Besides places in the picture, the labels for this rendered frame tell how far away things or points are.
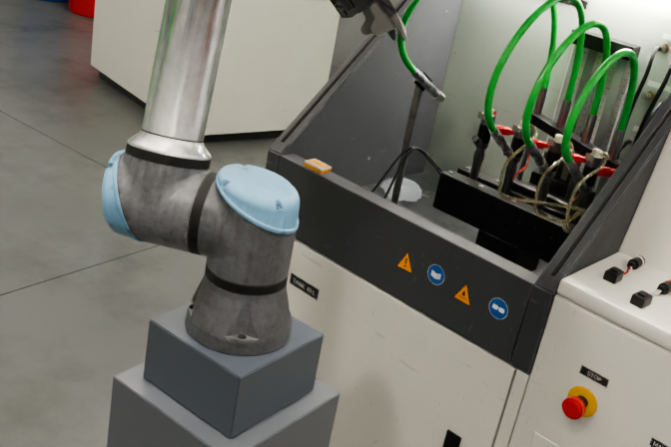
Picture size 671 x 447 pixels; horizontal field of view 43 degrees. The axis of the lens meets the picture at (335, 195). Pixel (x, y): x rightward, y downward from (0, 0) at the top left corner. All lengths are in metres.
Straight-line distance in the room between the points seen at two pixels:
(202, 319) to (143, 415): 0.17
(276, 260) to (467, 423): 0.62
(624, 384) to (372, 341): 0.52
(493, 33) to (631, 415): 1.00
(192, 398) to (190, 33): 0.50
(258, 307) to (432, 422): 0.61
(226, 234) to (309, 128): 0.73
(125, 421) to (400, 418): 0.62
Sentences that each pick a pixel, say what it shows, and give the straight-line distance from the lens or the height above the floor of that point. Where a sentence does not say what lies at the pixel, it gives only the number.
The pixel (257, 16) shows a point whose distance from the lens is 4.52.
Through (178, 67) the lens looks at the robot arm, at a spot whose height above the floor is 1.26.
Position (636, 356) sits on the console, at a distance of 1.42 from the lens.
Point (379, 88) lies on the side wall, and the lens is 1.97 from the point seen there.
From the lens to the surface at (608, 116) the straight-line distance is 1.92.
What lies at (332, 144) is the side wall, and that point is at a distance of 1.90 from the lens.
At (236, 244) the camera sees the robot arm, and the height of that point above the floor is 1.06.
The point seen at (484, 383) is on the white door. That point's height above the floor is 0.73.
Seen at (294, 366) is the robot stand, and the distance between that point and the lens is 1.24.
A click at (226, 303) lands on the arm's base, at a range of 1.17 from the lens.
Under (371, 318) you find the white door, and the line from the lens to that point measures 1.70.
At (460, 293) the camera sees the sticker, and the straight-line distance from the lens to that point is 1.55.
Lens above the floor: 1.55
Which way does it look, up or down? 22 degrees down
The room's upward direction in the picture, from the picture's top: 11 degrees clockwise
